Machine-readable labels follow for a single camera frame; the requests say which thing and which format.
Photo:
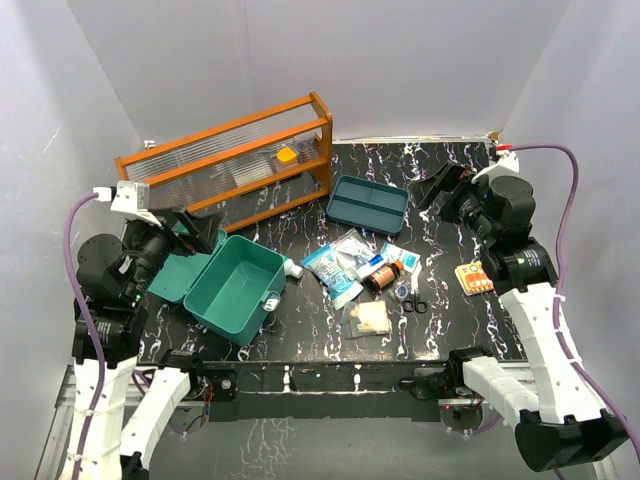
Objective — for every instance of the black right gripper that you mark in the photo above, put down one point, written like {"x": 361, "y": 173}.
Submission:
{"x": 451, "y": 172}

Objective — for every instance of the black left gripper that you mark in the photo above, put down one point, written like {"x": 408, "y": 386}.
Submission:
{"x": 203, "y": 230}

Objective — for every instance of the white green-labelled bottle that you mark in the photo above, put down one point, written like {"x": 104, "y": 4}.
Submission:
{"x": 292, "y": 269}

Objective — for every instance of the brown medicine bottle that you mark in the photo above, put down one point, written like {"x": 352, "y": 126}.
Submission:
{"x": 384, "y": 276}

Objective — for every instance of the blue cotton swab packet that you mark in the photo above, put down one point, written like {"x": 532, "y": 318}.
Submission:
{"x": 324, "y": 265}

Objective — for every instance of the clear bag cotton balls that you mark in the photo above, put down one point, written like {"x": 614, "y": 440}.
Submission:
{"x": 365, "y": 319}

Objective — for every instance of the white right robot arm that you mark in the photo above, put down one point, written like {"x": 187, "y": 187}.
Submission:
{"x": 562, "y": 421}

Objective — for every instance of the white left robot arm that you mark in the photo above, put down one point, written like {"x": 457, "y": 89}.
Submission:
{"x": 109, "y": 276}

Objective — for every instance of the teal medicine kit box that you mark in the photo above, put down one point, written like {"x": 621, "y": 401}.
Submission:
{"x": 230, "y": 291}

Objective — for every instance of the orange wooden shelf rack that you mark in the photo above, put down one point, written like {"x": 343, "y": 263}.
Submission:
{"x": 233, "y": 169}

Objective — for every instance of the blue white bandage packet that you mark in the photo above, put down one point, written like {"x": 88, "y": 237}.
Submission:
{"x": 393, "y": 253}

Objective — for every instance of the dark teal divider tray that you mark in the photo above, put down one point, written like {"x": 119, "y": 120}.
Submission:
{"x": 369, "y": 205}

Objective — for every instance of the white blue ointment tube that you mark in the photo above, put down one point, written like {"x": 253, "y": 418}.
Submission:
{"x": 373, "y": 265}

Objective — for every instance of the clear bag of gauze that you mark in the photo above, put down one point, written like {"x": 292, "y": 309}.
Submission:
{"x": 352, "y": 252}

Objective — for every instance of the orange block on shelf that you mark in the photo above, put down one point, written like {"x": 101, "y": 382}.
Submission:
{"x": 286, "y": 155}

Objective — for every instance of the small tape roll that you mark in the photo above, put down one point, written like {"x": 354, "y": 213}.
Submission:
{"x": 401, "y": 292}

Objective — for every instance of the black small scissors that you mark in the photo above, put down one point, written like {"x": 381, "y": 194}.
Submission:
{"x": 413, "y": 302}

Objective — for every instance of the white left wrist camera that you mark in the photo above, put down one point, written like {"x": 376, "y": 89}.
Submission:
{"x": 130, "y": 199}

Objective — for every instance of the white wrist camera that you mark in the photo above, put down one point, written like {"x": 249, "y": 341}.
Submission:
{"x": 130, "y": 199}
{"x": 507, "y": 164}

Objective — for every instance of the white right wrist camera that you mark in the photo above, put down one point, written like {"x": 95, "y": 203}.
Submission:
{"x": 507, "y": 164}

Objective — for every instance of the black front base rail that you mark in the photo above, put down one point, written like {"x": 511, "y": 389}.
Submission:
{"x": 234, "y": 391}

